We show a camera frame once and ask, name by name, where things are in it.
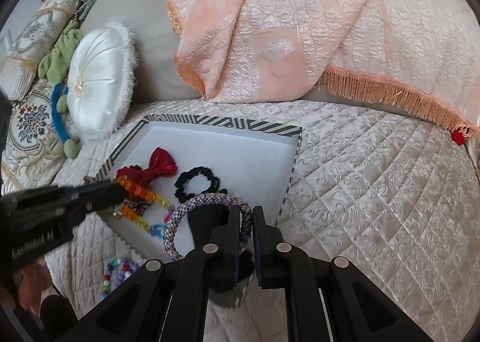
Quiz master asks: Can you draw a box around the pastel multicolour beaded bracelet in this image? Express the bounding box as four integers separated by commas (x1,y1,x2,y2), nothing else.
101,256,141,300

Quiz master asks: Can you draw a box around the orange rainbow beaded bracelet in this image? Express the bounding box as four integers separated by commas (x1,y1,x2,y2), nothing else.
112,175,177,240

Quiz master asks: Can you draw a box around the black velvet pouch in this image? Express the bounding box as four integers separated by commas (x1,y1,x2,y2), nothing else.
188,205,255,293

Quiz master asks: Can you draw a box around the black scrunchie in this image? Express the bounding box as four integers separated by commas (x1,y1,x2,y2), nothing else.
174,166,228,203

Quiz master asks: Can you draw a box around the red velvet bow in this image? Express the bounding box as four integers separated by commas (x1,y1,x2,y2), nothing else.
116,147,177,188

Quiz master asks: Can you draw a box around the leopard print bow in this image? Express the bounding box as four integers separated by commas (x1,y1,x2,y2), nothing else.
120,199,151,220

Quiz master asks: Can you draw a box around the left hand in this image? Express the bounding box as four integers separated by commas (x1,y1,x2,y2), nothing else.
18,257,52,315

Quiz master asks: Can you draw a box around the embroidered floral square pillow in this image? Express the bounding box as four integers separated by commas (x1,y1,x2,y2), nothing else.
1,79,67,194

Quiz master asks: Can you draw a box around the pink quilted bedspread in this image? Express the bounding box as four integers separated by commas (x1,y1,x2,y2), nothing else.
55,100,479,341

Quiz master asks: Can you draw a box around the striped tray with white base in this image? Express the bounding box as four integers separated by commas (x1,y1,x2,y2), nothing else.
84,112,304,309

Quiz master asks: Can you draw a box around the white round satin cushion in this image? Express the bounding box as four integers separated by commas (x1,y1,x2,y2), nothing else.
67,20,137,140

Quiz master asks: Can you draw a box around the green blue plush toy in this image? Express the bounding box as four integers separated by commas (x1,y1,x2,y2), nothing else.
37,21,83,159

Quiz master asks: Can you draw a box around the embroidered bolster pillow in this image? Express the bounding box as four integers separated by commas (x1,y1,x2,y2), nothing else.
1,0,80,101

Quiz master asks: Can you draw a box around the small red object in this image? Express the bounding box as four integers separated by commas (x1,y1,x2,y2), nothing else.
451,130,467,146

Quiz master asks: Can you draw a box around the floral cream bedsheet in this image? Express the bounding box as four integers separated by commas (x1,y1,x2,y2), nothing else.
465,137,480,170

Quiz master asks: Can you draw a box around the beige upholstered headboard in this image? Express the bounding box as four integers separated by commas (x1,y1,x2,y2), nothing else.
81,0,200,103

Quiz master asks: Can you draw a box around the peach fringed blanket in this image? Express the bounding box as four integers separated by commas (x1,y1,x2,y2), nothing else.
167,0,479,137

